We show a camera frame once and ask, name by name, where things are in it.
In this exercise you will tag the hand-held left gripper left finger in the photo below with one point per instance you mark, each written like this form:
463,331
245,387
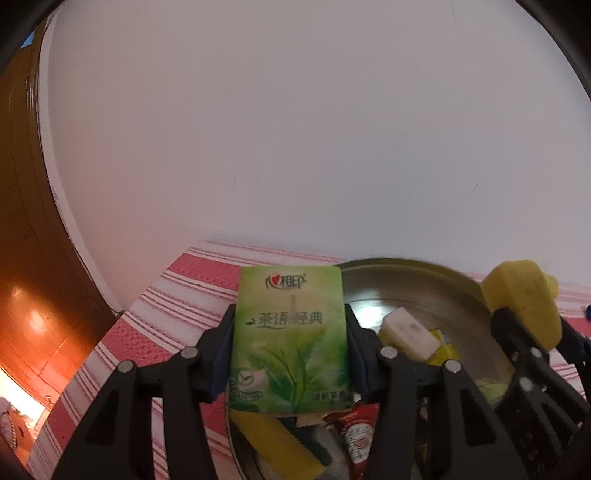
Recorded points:
226,353

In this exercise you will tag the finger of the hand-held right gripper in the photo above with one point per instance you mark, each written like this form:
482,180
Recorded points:
575,341
512,332

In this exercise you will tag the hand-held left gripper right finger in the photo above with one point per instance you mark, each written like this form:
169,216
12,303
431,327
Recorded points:
356,357

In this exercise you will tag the yellow sponge cube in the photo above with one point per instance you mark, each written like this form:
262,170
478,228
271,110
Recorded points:
521,295
552,285

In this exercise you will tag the green tissue packet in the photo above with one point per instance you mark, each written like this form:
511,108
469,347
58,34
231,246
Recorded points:
291,332

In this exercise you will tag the round metal tray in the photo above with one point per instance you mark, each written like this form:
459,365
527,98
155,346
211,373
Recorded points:
369,286

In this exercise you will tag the red snack packet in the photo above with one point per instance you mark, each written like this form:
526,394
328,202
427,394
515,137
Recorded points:
358,434

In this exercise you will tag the white wrapped packet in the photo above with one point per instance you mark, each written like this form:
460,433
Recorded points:
406,334

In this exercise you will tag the yellow snack packet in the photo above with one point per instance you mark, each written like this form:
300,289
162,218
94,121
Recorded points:
445,355

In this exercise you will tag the red striped tablecloth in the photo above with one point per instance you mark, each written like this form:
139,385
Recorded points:
152,314

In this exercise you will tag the yellow sponge with green scrub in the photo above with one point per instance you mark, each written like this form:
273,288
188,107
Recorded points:
272,438

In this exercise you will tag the wooden door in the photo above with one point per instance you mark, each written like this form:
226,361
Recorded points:
32,254

